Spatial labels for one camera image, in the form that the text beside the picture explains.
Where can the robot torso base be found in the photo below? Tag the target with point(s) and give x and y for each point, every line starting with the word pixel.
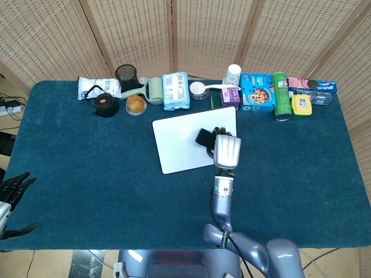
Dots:
pixel 174 263

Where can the light blue tissue pack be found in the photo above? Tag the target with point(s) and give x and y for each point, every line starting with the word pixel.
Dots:
pixel 175 91

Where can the pink and blue Oreo box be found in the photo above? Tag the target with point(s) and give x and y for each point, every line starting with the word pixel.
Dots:
pixel 313 84

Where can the black mesh pen holder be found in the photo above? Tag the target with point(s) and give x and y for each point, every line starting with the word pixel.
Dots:
pixel 126 77

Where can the clear plastic bottle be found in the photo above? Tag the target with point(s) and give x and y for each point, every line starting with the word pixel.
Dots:
pixel 320 98

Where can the purple small box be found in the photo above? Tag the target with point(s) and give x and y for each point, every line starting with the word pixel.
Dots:
pixel 230 97

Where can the small clear plastic cap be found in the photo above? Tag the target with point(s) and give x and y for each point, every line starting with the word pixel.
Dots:
pixel 142 80

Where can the green lint roller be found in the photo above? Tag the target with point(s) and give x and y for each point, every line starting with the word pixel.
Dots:
pixel 150 90

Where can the white plastic spoon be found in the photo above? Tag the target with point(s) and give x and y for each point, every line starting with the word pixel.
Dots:
pixel 214 87

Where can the blue cookie box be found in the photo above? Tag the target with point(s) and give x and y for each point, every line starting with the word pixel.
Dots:
pixel 257 93

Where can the blue table cloth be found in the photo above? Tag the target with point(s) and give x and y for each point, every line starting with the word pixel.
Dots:
pixel 116 188

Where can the bread in plastic cup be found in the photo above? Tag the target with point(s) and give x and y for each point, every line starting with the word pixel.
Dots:
pixel 135 105

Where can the dark green small box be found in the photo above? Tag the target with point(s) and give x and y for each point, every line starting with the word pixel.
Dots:
pixel 215 101

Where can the white snack bag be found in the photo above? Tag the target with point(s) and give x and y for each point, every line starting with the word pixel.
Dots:
pixel 98 88

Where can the black cast iron teapot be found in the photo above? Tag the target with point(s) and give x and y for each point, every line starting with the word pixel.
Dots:
pixel 104 105

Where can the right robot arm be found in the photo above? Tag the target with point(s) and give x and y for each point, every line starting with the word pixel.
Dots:
pixel 243 231

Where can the white power strip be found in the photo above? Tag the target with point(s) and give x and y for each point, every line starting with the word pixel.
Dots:
pixel 10 109

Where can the bamboo folding screen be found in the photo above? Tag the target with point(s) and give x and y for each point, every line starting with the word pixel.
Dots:
pixel 185 34

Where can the white paper cup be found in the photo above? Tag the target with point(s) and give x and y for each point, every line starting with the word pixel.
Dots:
pixel 232 74

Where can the white board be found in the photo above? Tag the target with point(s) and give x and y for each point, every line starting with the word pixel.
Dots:
pixel 182 144

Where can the green chips can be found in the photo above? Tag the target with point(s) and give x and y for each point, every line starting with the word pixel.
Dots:
pixel 281 97

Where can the black square block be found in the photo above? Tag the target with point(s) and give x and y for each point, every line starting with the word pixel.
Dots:
pixel 205 138

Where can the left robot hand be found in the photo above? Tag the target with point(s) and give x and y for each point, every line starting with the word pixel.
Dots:
pixel 10 191

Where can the clear glass bowl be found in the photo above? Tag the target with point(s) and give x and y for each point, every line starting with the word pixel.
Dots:
pixel 199 91

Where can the yellow lidded container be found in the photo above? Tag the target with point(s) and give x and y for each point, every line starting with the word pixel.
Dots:
pixel 301 105

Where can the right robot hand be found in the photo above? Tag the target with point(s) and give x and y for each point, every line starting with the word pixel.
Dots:
pixel 226 149

